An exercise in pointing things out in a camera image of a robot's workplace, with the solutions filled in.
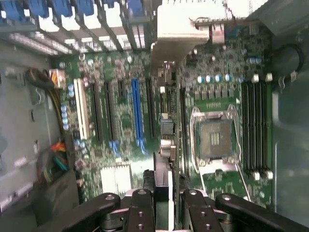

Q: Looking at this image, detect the CPU socket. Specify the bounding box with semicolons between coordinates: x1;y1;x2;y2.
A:
190;105;242;170

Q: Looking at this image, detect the multicolour power wire bundle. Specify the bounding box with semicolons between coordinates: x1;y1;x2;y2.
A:
25;68;70;183

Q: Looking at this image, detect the open black PC case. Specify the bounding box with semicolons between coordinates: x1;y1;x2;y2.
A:
0;0;309;232

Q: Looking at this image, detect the open socket cover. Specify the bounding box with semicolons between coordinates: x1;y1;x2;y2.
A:
197;157;253;203

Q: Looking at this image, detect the green motherboard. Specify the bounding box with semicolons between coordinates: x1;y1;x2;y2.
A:
52;24;275;208

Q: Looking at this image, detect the white expansion slot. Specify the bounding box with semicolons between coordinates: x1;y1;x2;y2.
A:
73;78;91;141

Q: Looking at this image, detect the silver chipset heatsink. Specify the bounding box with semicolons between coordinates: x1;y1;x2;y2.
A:
99;164;132;194

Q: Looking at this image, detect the blue expansion slot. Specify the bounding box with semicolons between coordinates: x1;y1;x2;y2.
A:
131;78;147;155

